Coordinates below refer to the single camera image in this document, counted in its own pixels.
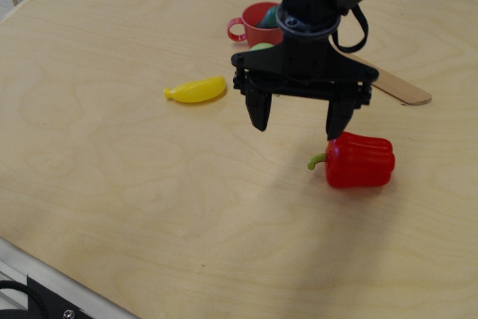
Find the black corner bracket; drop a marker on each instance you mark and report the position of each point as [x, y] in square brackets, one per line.
[45, 304]

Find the red toy bell pepper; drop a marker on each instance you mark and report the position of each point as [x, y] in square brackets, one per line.
[353, 160]

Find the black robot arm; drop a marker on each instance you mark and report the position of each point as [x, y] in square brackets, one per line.
[304, 14]

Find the red plastic cup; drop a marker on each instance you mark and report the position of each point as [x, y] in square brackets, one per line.
[243, 28]

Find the wooden toy knife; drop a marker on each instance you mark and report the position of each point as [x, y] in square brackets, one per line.
[396, 87]

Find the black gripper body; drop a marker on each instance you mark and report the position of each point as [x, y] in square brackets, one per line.
[304, 64]

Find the green toy pear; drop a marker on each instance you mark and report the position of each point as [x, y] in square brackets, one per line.
[261, 46]

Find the yellow toy banana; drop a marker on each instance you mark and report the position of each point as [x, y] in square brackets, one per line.
[197, 91]

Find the aluminium table frame rail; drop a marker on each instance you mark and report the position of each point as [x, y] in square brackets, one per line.
[64, 297]

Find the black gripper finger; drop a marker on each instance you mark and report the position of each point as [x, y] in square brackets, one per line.
[258, 103]
[339, 114]

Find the dark green toy cucumber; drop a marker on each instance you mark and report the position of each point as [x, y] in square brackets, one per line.
[269, 20]

